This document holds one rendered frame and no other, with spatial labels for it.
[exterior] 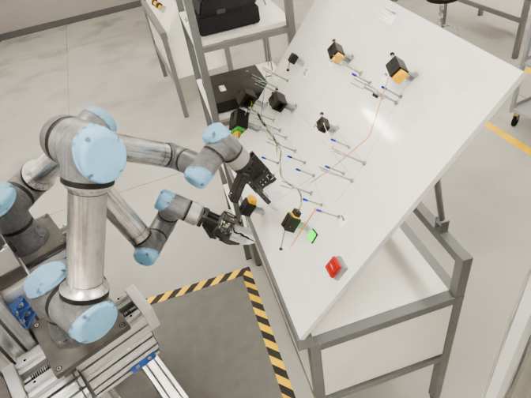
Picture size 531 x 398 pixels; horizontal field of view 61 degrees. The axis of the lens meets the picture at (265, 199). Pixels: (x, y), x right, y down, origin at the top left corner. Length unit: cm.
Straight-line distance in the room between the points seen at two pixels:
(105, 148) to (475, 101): 93
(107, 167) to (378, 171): 82
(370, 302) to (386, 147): 60
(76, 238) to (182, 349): 170
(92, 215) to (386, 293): 112
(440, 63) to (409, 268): 80
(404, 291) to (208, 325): 134
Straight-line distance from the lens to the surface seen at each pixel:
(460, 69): 140
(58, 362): 142
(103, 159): 102
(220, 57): 462
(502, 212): 339
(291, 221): 158
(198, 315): 282
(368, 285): 180
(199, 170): 130
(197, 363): 264
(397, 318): 172
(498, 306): 285
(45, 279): 129
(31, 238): 176
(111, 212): 143
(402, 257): 190
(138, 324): 148
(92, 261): 113
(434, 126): 137
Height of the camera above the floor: 221
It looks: 40 degrees down
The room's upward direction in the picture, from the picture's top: 10 degrees counter-clockwise
